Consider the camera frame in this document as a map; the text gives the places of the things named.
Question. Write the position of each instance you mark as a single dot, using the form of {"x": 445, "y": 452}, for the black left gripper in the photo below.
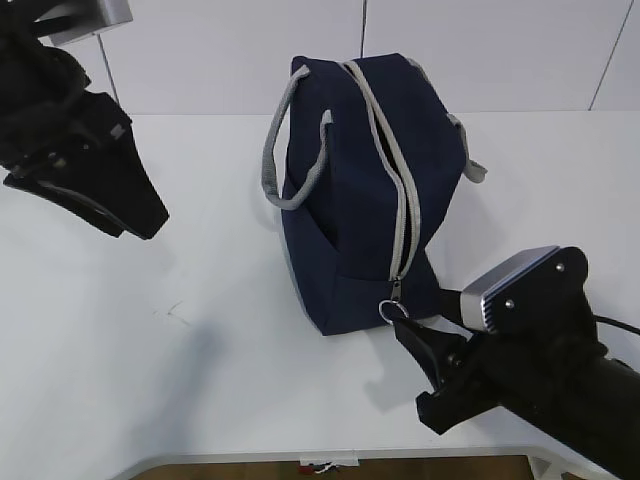
{"x": 73, "y": 147}

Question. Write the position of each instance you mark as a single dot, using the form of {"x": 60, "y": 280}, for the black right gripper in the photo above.
{"x": 527, "y": 372}

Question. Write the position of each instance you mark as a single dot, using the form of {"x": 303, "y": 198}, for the navy blue lunch bag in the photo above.
{"x": 362, "y": 159}

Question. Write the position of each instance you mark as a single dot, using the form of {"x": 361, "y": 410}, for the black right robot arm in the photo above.
{"x": 598, "y": 417}

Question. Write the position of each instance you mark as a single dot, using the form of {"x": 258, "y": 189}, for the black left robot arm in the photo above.
{"x": 59, "y": 140}

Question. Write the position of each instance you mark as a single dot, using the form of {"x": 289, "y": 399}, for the white tag under table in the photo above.
{"x": 318, "y": 466}

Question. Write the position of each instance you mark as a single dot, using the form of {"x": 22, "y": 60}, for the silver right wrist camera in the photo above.
{"x": 531, "y": 289}

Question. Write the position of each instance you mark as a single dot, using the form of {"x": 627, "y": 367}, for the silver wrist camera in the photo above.
{"x": 68, "y": 21}
{"x": 531, "y": 289}

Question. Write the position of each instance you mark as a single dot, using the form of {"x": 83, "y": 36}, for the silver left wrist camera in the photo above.
{"x": 68, "y": 21}

